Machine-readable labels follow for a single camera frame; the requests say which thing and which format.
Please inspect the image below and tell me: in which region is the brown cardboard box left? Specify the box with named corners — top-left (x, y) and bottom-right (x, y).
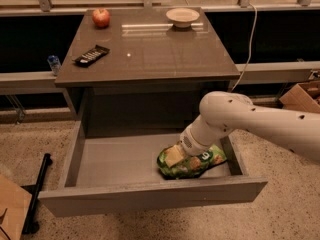
top-left (0, 175), bottom-right (32, 240)

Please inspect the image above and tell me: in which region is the brown cardboard box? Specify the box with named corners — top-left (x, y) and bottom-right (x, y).
top-left (0, 175), bottom-right (32, 240)
top-left (280, 81), bottom-right (320, 113)

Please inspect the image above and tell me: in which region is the white cable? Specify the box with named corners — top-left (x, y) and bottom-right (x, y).
top-left (230, 3), bottom-right (259, 92)

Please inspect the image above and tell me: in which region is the red apple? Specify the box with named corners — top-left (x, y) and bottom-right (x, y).
top-left (92, 8), bottom-right (110, 28)

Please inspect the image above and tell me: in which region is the brown cardboard box right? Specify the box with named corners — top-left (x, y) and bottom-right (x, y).
top-left (280, 81), bottom-right (320, 113)

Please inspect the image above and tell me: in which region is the green rice chip bag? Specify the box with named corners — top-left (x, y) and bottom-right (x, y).
top-left (157, 145), bottom-right (227, 179)

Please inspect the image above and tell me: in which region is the white ceramic bowl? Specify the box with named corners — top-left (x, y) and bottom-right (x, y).
top-left (166, 8), bottom-right (200, 28)

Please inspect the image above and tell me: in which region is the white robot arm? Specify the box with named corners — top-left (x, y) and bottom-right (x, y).
top-left (165, 91), bottom-right (320, 167)

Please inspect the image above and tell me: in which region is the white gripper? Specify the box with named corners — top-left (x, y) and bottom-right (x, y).
top-left (164, 115), bottom-right (233, 168)

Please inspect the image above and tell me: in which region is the black remote control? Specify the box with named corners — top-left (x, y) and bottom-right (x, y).
top-left (74, 45), bottom-right (110, 67)

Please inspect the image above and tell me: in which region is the grey cabinet with glossy top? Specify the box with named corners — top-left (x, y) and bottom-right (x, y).
top-left (55, 8), bottom-right (239, 119)

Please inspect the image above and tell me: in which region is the black metal bar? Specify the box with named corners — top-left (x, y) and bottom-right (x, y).
top-left (22, 153), bottom-right (53, 234)

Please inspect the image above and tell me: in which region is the small plastic water bottle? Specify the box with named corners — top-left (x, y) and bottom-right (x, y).
top-left (47, 55), bottom-right (61, 76)

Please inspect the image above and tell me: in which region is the open grey top drawer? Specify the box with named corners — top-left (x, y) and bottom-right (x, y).
top-left (37, 87), bottom-right (269, 218)

